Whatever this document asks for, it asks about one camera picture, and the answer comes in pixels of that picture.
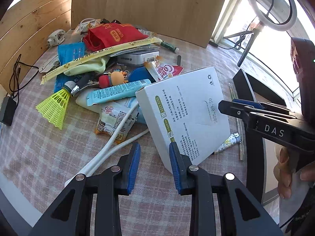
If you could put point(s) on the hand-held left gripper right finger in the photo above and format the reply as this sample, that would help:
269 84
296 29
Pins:
176 169

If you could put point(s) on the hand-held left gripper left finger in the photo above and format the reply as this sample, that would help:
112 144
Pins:
134 167

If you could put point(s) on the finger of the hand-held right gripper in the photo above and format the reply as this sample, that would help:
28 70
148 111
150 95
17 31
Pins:
248 104
233 110

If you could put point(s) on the white colourful print tube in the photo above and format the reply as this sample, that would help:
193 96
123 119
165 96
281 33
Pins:
228 141

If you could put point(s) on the green print chopsticks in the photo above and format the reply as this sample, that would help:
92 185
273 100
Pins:
241 147

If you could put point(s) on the black storage box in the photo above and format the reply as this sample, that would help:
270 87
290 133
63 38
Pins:
256 164

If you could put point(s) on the white carton box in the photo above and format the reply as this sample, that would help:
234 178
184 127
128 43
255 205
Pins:
187 98

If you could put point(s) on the white orange creamer sachet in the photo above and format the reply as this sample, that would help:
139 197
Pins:
110 120

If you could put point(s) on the red creamer sachet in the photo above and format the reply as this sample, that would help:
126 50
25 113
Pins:
167 71

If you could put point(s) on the light blue hand cream tube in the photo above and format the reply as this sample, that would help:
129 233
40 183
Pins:
115 91

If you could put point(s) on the white lotion tube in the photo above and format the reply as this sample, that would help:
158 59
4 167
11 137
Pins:
83 102

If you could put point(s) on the blue round case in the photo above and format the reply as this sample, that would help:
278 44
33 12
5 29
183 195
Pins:
140 75

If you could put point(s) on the black silver metal tool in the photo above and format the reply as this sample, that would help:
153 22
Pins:
82 82

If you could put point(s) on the yellow-green plastic shuttlecock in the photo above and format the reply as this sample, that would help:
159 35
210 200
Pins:
54 105

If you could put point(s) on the white printed pack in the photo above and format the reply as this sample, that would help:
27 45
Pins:
133 60

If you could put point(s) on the light green cloth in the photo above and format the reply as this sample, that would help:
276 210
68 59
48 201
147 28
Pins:
86 66

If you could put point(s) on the pale yellow paper sleeve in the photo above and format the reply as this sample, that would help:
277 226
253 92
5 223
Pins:
98 51

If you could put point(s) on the blue wet wipe packet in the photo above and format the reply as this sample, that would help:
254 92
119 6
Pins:
70 52

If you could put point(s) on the red fabric bag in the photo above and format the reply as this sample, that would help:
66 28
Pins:
110 36

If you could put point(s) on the person's right hand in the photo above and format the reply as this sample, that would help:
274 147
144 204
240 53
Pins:
283 177

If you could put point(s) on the small black stick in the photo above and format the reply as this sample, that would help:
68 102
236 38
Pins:
179 60

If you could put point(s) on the green label glue stick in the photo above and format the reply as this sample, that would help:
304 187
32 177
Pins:
168 46

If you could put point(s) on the smooth light wooden board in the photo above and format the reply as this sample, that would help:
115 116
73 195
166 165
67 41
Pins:
160 9

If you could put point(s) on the clear white wrapper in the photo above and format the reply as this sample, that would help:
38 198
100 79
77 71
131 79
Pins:
48 65

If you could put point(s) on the black power adapter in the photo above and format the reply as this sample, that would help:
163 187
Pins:
7 110

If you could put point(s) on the white round gadget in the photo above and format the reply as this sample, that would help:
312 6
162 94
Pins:
56 38

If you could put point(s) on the white window frame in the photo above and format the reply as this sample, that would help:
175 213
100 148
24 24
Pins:
228 9

